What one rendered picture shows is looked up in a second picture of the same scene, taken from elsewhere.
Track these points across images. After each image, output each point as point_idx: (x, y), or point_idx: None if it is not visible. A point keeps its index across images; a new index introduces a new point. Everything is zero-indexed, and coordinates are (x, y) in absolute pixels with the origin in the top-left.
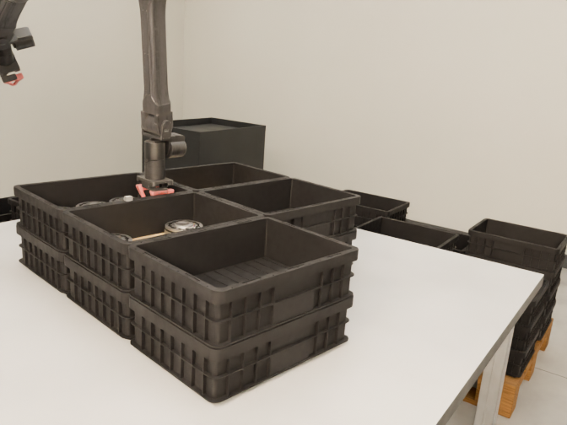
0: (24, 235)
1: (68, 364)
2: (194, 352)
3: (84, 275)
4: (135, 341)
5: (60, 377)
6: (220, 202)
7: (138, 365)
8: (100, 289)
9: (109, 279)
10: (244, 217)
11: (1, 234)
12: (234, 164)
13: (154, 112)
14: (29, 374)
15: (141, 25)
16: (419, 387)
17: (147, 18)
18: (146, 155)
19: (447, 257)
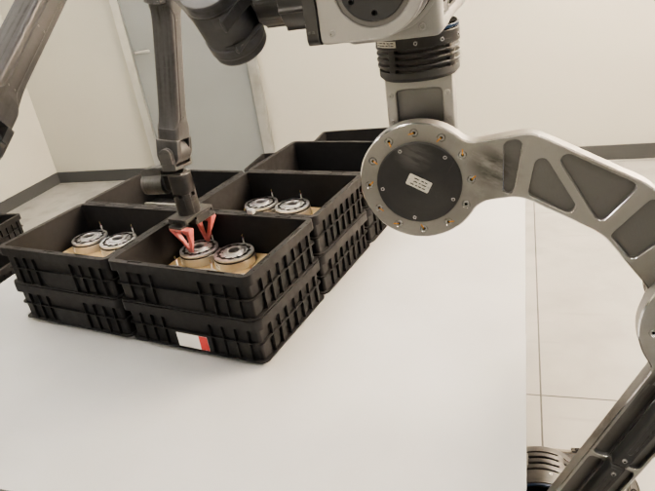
0: (275, 312)
1: (411, 251)
2: None
3: (342, 242)
4: (371, 239)
5: (426, 246)
6: (218, 192)
7: (389, 235)
8: (348, 240)
9: (354, 219)
10: (238, 185)
11: (162, 456)
12: (6, 245)
13: (188, 133)
14: (436, 255)
15: (173, 39)
16: None
17: (179, 28)
18: (192, 187)
19: None
